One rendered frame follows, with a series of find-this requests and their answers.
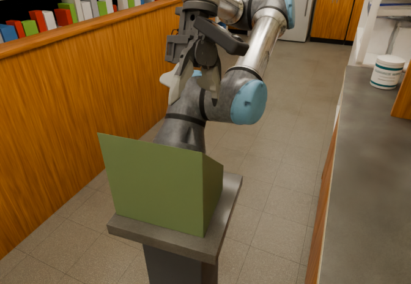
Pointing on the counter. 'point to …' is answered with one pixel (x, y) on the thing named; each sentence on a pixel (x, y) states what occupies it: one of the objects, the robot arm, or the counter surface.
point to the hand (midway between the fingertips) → (197, 107)
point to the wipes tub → (387, 71)
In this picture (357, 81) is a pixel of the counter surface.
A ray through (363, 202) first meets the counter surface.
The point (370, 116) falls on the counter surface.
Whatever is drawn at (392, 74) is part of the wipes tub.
